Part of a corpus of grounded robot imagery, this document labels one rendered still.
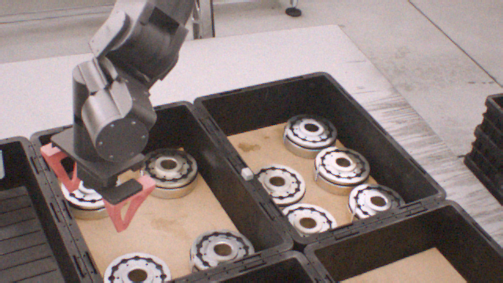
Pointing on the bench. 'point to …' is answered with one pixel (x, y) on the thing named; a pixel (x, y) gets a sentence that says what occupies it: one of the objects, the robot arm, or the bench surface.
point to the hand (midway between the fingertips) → (97, 205)
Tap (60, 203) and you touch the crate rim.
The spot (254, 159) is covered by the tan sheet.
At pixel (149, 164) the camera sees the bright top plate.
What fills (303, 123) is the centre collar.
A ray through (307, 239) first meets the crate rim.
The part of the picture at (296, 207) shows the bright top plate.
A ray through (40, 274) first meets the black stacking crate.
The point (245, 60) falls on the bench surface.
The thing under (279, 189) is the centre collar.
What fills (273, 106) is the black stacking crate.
